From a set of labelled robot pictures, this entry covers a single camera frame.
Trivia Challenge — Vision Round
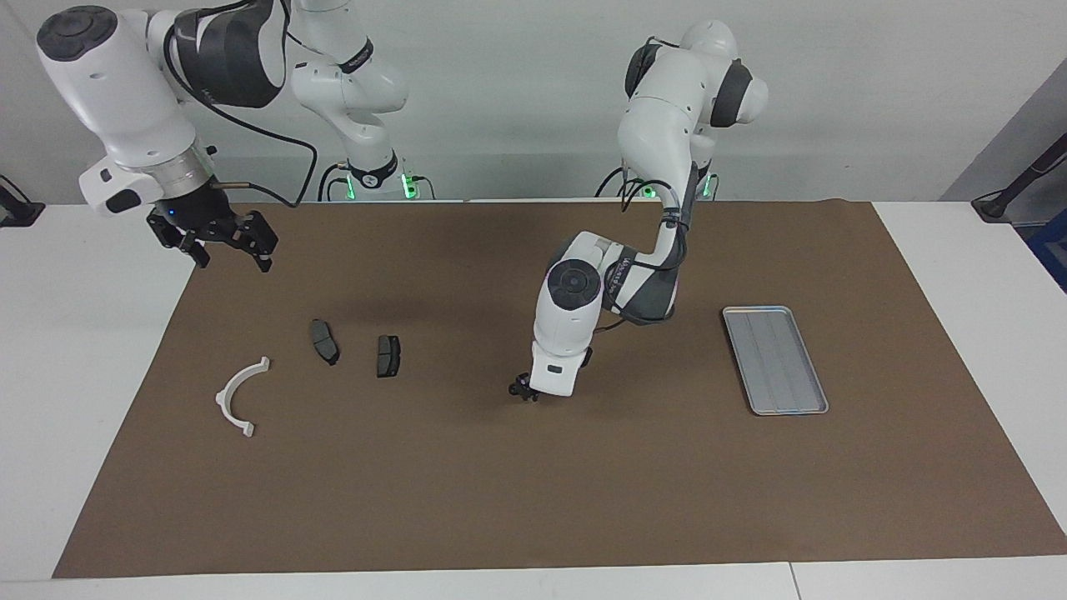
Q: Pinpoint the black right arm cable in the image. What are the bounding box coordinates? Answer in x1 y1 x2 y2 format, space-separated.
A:
163 0 320 209

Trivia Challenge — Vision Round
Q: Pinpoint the silver metal tray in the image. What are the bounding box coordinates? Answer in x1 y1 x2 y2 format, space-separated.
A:
722 306 829 416

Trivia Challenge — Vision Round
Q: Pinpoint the white curved plastic bracket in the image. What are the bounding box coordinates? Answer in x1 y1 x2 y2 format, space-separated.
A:
215 357 272 438

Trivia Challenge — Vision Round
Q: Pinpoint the long dark brake pad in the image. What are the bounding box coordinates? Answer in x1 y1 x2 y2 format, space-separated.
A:
310 319 341 367

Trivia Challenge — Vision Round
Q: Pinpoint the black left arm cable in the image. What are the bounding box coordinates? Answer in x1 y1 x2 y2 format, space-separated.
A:
619 162 698 334

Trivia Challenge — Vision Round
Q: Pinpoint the brown table mat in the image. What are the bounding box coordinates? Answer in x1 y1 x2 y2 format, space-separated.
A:
52 198 1067 580

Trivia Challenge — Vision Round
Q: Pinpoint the black table clamp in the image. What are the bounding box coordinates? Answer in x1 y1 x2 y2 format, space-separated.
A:
0 175 45 228

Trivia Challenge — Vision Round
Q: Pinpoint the blue box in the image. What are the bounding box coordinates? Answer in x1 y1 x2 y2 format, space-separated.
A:
1027 229 1067 293

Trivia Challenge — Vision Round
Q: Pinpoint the black stand with pole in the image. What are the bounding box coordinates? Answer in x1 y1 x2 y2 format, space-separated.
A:
971 133 1067 222

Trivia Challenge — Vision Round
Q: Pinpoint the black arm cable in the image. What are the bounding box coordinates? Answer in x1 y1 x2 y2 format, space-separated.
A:
163 0 320 209
619 162 698 334

